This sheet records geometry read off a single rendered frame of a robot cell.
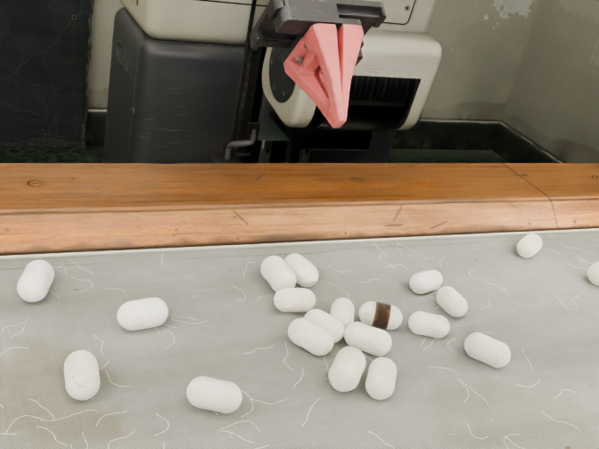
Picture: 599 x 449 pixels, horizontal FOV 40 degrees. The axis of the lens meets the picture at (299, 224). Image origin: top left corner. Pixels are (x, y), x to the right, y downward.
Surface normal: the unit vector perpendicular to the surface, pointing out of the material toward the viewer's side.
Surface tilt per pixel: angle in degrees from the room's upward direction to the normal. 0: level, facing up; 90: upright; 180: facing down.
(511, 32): 90
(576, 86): 90
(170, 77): 90
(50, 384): 0
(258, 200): 0
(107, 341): 0
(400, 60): 98
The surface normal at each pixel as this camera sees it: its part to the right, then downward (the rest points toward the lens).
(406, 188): 0.18, -0.87
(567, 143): -0.90, 0.00
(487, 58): 0.37, 0.48
